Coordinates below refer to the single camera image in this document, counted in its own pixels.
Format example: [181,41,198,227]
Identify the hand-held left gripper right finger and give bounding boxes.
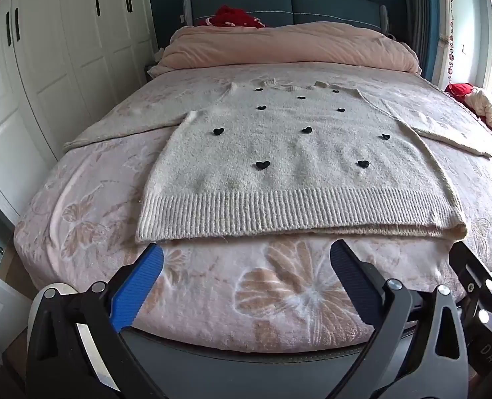
[330,239,475,399]

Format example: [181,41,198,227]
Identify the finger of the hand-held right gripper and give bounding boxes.
[449,241,492,329]

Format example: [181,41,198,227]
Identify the grey curtain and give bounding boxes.
[404,0,442,88]

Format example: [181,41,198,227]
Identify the red cloth by window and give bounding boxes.
[444,83,485,106]

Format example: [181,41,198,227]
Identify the red hanging ornament string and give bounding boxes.
[447,0,457,84]

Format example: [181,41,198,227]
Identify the pink floral blanket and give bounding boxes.
[13,64,492,354]

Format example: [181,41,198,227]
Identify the blue bed headboard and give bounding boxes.
[182,0,390,36]

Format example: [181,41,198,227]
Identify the cream sweater with black hearts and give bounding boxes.
[63,79,492,245]

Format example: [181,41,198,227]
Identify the red cloth on pillow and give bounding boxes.
[204,5,267,29]

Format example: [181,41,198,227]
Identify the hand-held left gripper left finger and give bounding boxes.
[26,243,164,399]

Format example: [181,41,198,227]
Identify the white wardrobe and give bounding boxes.
[0,0,159,217]

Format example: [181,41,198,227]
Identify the pink duvet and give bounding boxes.
[148,25,423,77]

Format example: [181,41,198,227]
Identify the white door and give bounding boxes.
[0,253,31,364]

